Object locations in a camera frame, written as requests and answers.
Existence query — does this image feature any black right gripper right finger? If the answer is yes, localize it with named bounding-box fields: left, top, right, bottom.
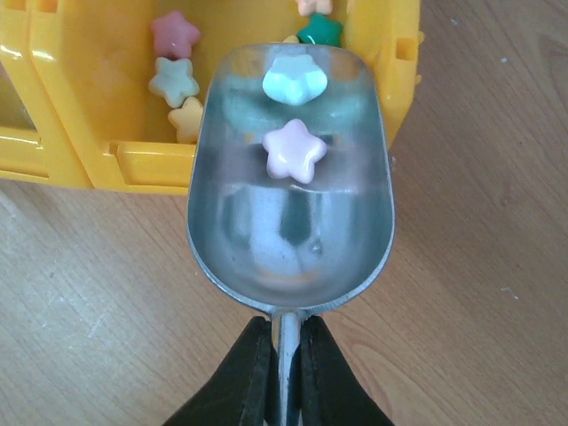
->
left=300, top=316, right=393, bottom=426

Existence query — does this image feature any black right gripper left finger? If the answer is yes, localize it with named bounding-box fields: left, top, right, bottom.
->
left=164, top=316, right=272, bottom=426

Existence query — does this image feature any silver metal scoop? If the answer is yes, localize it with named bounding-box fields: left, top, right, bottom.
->
left=186, top=43, right=395, bottom=425

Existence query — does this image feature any light pink star candy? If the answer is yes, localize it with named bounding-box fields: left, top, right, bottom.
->
left=262, top=119, right=327, bottom=185

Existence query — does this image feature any white mint star candy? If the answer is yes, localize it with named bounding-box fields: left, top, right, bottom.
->
left=262, top=54, right=328, bottom=107

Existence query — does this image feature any yellow bin with star candies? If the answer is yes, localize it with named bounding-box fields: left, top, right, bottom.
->
left=31, top=1, right=423, bottom=194

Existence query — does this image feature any yellow bin with popsicle candies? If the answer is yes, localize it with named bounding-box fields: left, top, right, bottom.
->
left=1, top=1, right=93, bottom=189

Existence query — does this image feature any yellow star candy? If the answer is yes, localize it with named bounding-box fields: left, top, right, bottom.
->
left=168, top=97, right=203, bottom=144

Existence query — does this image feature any pale green star candy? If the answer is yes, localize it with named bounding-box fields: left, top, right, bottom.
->
left=148, top=57, right=200, bottom=108

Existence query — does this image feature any dark green star candy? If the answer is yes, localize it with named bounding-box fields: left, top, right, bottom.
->
left=296, top=13, right=343, bottom=48

